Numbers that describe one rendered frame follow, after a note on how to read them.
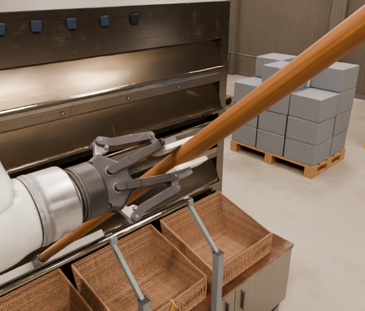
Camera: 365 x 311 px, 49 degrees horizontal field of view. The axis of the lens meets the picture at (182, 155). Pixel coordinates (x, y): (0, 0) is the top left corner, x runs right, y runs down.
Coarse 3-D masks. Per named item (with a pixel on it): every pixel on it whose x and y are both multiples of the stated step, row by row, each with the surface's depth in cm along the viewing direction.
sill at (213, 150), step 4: (212, 148) 268; (216, 148) 271; (204, 152) 263; (208, 152) 266; (212, 152) 269; (200, 156) 262; (148, 168) 239; (140, 172) 234; (144, 172) 234; (132, 176) 229; (136, 176) 229; (140, 176) 229
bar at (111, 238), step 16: (176, 208) 201; (192, 208) 208; (144, 224) 188; (112, 240) 176; (208, 240) 204; (80, 256) 167; (32, 272) 155; (48, 272) 158; (128, 272) 175; (0, 288) 147; (144, 304) 170
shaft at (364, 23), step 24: (360, 24) 38; (312, 48) 42; (336, 48) 40; (288, 72) 45; (312, 72) 43; (264, 96) 48; (216, 120) 56; (240, 120) 52; (192, 144) 60; (168, 168) 67; (144, 192) 76; (72, 240) 108
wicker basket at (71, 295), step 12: (48, 276) 202; (60, 276) 206; (24, 288) 194; (36, 288) 198; (48, 288) 203; (60, 288) 207; (72, 288) 198; (0, 300) 186; (12, 300) 190; (24, 300) 194; (36, 300) 199; (48, 300) 203; (72, 300) 204
